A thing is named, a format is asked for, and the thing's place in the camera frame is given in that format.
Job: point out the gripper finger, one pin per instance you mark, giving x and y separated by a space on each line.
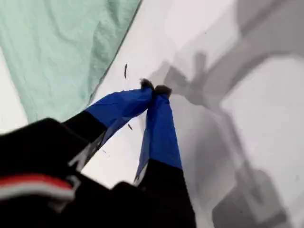
161 142
118 107

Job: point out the pale green T-shirt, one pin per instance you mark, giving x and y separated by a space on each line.
59 47

